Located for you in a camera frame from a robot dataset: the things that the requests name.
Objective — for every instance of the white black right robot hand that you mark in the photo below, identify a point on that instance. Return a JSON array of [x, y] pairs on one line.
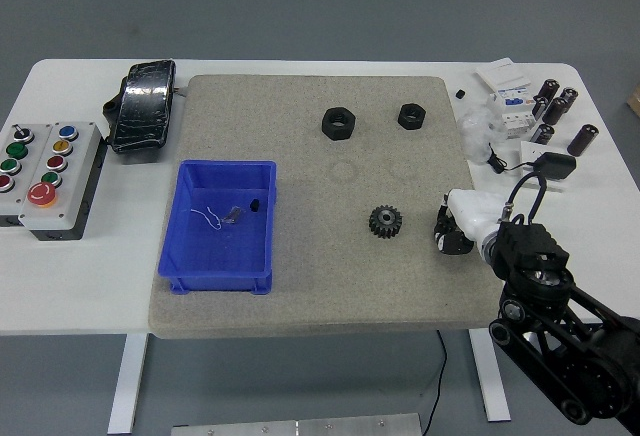
[[472, 208]]

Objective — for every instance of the large black gear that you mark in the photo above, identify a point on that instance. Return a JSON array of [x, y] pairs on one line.
[[385, 223]]

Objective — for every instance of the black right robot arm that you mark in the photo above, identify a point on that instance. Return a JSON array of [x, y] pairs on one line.
[[550, 306]]

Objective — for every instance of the small black hex nut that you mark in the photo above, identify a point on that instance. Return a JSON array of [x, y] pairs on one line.
[[411, 116]]

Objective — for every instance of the white flat box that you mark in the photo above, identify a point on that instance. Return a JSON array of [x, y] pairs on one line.
[[501, 75]]

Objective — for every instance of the large black hex nut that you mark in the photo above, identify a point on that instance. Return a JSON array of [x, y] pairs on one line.
[[339, 123]]

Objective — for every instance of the brown cardboard box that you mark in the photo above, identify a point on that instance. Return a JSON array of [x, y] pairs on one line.
[[634, 98]]

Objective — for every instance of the blue plastic box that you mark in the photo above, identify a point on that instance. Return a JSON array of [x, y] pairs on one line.
[[220, 251]]

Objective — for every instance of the grey box with emergency stop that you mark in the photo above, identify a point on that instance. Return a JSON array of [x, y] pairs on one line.
[[65, 176]]

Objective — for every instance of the grey box with green buttons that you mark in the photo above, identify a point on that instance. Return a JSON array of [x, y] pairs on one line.
[[12, 156]]

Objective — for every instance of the clear plastic bag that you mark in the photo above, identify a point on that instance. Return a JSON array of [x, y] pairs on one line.
[[475, 133]]

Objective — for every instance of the black power adapter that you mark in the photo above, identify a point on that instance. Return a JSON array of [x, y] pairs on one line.
[[556, 165]]

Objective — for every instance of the white blue circuit breaker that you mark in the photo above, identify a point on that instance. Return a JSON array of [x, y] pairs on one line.
[[512, 113]]

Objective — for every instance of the dark brown capacitor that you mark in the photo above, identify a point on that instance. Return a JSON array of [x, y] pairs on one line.
[[544, 134], [582, 140], [569, 96], [555, 111], [548, 90], [540, 107]]

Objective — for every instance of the small black cube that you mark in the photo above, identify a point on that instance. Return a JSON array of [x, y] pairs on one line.
[[460, 93]]

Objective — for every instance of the grey-brown mat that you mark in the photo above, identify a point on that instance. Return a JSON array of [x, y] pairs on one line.
[[320, 281]]

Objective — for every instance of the white table leg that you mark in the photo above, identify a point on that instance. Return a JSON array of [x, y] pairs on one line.
[[490, 381], [127, 381]]

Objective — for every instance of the small black block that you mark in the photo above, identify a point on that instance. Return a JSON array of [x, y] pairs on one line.
[[254, 204]]

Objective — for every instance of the small clear grey part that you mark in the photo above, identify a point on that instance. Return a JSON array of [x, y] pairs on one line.
[[233, 214]]

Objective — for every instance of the black wrapped device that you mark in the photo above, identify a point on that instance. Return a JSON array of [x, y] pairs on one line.
[[142, 106]]

